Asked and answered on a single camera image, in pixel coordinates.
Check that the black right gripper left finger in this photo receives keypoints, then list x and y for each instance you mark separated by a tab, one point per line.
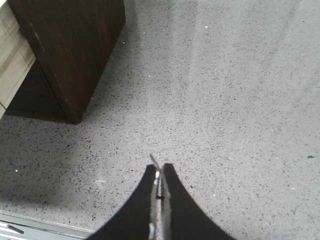
137	218

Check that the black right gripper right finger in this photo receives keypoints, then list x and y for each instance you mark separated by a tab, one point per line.
181	217

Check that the dark wooden drawer cabinet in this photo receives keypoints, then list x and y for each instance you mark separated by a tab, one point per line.
72	41

